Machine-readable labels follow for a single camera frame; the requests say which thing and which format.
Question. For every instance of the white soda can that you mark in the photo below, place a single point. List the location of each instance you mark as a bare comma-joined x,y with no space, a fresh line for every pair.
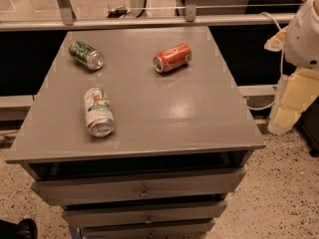
98,113

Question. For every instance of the green soda can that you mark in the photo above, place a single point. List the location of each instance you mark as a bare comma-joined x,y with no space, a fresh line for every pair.
86,55

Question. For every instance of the grey drawer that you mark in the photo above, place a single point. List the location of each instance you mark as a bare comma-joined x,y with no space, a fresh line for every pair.
148,231
139,186
145,214

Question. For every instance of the bottom grey drawer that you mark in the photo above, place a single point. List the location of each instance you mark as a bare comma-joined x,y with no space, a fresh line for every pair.
148,231

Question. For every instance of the middle grey drawer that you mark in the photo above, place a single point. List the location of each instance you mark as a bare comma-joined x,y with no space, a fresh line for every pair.
145,214

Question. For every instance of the top grey drawer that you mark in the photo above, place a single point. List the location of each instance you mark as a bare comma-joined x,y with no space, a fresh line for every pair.
139,186

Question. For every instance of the grey drawer cabinet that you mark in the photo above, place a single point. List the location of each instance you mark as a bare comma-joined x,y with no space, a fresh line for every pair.
190,118

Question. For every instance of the metal railing bar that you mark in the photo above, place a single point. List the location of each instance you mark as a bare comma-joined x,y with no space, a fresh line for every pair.
148,22

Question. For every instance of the black shoe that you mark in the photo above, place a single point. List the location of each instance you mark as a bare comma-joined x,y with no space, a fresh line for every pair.
25,229

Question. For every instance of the red coke can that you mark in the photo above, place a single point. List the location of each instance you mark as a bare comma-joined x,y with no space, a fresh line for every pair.
172,58

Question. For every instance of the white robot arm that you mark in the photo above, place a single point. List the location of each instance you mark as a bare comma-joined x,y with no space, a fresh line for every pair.
302,37

